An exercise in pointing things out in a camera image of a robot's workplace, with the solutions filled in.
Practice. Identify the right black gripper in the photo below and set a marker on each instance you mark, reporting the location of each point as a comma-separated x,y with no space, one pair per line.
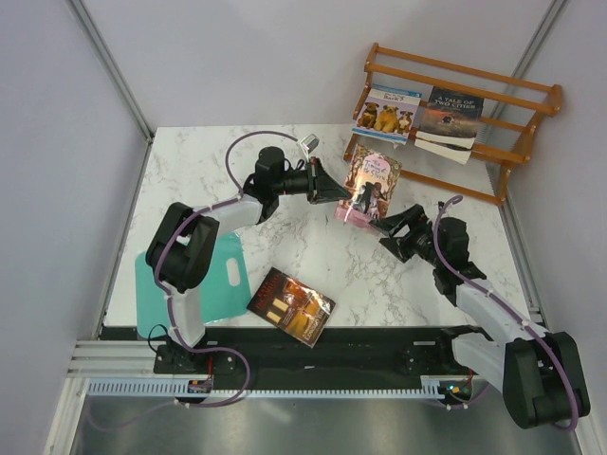
413,215

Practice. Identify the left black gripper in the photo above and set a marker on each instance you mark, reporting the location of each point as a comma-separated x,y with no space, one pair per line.
321,186

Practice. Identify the pink illustrated children book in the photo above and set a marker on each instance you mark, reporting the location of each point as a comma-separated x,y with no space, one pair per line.
371,181

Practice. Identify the dog cover Bark book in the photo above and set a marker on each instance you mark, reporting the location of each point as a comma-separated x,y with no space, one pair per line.
387,113

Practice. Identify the Jane Eyre blue book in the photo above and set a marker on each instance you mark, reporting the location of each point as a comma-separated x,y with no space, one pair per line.
454,153

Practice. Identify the dark orange glossy book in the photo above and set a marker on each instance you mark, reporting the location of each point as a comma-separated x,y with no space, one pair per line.
292,307

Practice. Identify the Tale of Two Cities book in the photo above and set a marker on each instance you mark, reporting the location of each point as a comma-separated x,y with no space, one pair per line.
450,118

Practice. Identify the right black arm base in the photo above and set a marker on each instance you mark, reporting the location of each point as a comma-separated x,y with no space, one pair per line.
430,359

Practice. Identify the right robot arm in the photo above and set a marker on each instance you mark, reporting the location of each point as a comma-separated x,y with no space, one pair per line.
538,373

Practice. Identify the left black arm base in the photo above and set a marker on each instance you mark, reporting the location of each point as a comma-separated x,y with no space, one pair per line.
172,358

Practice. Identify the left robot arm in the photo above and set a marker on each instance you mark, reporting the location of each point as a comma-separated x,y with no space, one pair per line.
180,253

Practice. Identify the teal plastic file folder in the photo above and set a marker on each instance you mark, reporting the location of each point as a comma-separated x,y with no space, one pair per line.
225,291

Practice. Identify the orange wooden tiered rack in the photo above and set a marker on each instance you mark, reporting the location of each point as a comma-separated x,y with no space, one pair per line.
518,155

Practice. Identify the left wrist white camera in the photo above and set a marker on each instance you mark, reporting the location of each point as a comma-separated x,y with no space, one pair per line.
308,144

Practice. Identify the right slotted cable duct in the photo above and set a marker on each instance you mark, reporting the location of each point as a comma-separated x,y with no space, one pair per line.
458,386

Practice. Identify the slotted cable duct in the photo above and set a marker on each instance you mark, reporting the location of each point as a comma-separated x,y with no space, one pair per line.
149,387
458,386

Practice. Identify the left slotted cable duct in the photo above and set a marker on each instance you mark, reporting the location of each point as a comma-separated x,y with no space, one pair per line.
149,387

